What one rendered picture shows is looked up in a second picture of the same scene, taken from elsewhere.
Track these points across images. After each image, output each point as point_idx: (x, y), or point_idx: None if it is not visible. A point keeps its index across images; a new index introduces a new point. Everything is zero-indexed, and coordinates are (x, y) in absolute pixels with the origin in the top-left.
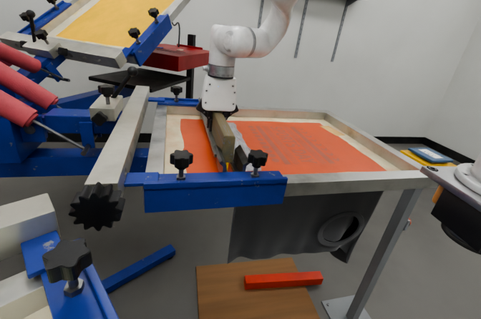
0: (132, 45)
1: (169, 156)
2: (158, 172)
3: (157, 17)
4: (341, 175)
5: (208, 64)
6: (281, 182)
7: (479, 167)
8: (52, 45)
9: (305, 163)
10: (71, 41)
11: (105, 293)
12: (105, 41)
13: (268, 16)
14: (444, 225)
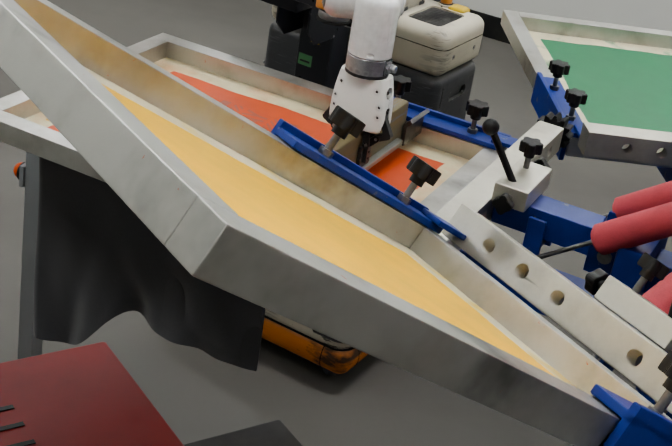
0: (419, 213)
1: (488, 109)
2: (484, 152)
3: (309, 147)
4: (286, 78)
5: (389, 60)
6: None
7: None
8: (623, 283)
9: (266, 115)
10: (575, 345)
11: (556, 107)
12: (466, 306)
13: None
14: (340, 22)
